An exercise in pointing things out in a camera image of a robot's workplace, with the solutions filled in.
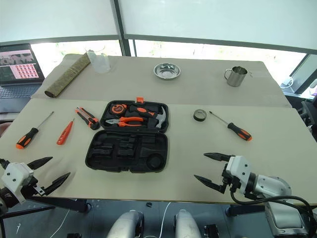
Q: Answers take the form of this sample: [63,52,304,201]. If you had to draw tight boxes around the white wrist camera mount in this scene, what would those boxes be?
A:
[0,162,34,203]
[226,155,253,196]

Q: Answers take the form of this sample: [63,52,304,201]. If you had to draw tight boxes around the black orange handled screwdriver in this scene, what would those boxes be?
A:
[209,111,254,142]
[15,111,55,150]

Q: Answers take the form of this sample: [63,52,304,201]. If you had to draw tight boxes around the dark laptop computer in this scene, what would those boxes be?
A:
[0,43,46,114]

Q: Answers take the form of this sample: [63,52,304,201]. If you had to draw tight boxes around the black block on floor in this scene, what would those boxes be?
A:
[204,224,220,238]

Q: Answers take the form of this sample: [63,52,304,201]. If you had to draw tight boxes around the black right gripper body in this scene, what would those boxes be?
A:
[221,162,242,194]

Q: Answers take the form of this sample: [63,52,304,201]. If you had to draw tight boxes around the rolled brown mat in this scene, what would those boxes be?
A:
[44,52,91,98]

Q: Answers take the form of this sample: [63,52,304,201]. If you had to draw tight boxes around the thin white floor cable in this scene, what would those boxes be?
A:
[49,210,69,238]

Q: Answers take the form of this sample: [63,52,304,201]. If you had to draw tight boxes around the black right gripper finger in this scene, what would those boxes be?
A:
[203,152,231,163]
[193,174,227,194]

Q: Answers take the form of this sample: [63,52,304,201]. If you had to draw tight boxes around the claw hammer black orange handle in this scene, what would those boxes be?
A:
[128,104,168,129]

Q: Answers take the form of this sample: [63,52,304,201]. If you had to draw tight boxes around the orange tester pen screwdriver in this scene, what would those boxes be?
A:
[56,118,75,146]

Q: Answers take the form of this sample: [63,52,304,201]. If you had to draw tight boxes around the silver rounded robot leg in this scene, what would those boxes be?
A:
[106,210,145,238]
[174,209,202,238]

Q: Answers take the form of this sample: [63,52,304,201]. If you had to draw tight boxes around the orange black tape measure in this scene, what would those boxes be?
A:
[110,104,128,116]

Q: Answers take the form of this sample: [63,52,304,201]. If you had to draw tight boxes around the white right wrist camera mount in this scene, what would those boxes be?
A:
[226,155,253,196]

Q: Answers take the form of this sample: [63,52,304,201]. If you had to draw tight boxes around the black office chair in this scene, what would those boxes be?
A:
[297,95,317,144]

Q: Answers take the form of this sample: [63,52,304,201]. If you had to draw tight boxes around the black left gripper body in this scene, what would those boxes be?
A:
[20,176,48,198]

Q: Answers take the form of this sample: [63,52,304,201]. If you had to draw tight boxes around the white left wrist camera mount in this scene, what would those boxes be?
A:
[0,162,34,203]

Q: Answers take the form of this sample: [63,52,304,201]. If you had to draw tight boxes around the stainless steel bowl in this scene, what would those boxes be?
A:
[153,62,182,80]

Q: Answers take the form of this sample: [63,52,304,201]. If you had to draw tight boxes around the black orange utility knife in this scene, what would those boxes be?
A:
[75,107,101,130]

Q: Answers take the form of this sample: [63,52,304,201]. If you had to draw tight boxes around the dark window frame post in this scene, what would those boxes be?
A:
[109,0,137,58]

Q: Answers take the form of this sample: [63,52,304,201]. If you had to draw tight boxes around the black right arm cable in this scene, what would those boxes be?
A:
[229,185,317,238]

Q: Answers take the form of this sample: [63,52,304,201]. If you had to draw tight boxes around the black electrical tape roll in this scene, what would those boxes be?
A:
[192,109,208,122]

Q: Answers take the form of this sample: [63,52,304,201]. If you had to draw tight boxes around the stainless steel mug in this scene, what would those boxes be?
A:
[223,66,249,87]

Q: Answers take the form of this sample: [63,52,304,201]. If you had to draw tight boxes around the orange handled pliers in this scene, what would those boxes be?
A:
[105,116,145,128]

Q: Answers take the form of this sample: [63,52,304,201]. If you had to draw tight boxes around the clear plastic container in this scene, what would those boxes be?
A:
[85,45,110,74]

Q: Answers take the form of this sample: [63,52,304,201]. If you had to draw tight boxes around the black plastic tool case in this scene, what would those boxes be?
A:
[84,96,170,174]

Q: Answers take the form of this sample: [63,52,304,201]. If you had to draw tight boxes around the white looped cable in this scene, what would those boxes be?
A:
[280,76,295,88]

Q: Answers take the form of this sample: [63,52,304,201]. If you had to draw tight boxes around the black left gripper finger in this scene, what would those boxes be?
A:
[26,156,53,170]
[44,172,71,196]

